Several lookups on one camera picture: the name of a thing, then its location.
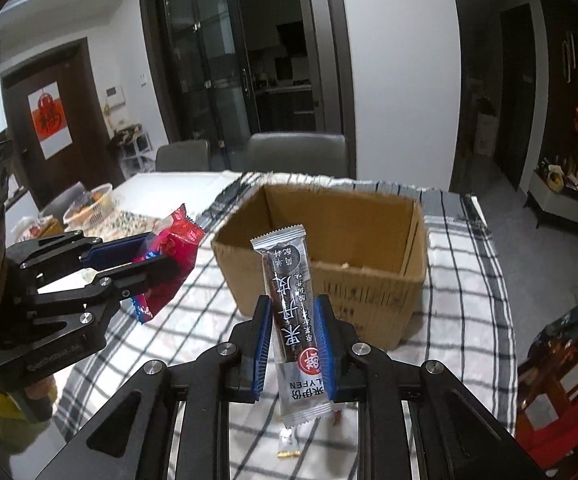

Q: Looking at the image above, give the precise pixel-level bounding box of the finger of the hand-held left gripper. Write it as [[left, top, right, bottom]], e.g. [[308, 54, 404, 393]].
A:
[[25, 255, 183, 334], [9, 231, 158, 279]]

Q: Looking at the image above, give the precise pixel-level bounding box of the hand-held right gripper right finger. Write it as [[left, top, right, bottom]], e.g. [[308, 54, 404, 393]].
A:
[[314, 294, 545, 480]]

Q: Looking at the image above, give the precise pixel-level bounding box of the brown wooden door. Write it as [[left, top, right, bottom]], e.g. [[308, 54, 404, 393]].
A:
[[1, 37, 124, 206]]

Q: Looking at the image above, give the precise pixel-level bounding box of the white shoe rack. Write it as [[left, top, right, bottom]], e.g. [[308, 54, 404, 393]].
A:
[[110, 124, 157, 173]]

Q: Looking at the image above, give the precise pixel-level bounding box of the red wooden chair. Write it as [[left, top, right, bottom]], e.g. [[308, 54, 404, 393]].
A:
[[514, 330, 578, 480]]

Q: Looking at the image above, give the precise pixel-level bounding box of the black white plaid tablecloth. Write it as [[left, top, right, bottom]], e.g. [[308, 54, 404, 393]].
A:
[[56, 170, 520, 480]]

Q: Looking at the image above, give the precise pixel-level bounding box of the low white cabinet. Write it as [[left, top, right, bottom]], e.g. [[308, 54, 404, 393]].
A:
[[524, 170, 578, 241]]

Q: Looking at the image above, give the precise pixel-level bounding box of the pink snack packet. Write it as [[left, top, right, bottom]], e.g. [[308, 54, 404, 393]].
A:
[[131, 203, 206, 325]]

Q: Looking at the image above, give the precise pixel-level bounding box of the brown cardboard box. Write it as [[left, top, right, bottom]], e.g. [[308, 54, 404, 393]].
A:
[[211, 182, 429, 351]]

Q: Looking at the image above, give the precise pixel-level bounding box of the grey dining chair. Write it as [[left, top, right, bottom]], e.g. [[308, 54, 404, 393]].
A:
[[245, 132, 347, 179], [39, 182, 90, 218], [155, 140, 211, 172]]

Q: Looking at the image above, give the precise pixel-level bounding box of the patterned tile table runner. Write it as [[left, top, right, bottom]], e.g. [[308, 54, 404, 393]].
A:
[[91, 210, 170, 241]]

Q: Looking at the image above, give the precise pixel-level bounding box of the white wire basket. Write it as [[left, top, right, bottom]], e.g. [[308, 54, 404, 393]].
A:
[[63, 183, 114, 228]]

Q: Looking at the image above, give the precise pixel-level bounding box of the dark tall cabinet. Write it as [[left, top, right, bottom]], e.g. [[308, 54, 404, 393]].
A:
[[536, 0, 578, 161]]

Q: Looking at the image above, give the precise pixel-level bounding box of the small gold white packet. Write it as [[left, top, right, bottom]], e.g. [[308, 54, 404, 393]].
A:
[[276, 425, 302, 461]]

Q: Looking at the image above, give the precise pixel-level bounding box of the red white door poster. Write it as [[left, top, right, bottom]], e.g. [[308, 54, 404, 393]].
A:
[[28, 80, 74, 161]]

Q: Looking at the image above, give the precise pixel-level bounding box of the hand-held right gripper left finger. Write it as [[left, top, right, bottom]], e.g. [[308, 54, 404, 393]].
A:
[[36, 294, 276, 480]]

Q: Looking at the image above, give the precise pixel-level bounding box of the dark glass sliding door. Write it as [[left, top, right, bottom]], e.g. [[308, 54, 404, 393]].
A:
[[139, 0, 355, 156]]

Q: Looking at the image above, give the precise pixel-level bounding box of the dark fruit bar packet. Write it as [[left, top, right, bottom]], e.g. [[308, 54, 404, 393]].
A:
[[250, 225, 332, 428]]

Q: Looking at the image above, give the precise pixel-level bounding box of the dark interior door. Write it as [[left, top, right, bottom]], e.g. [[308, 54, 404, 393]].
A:
[[499, 2, 537, 191]]

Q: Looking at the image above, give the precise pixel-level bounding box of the white printed tablecloth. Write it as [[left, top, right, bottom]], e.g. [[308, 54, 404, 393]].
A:
[[111, 172, 242, 218]]

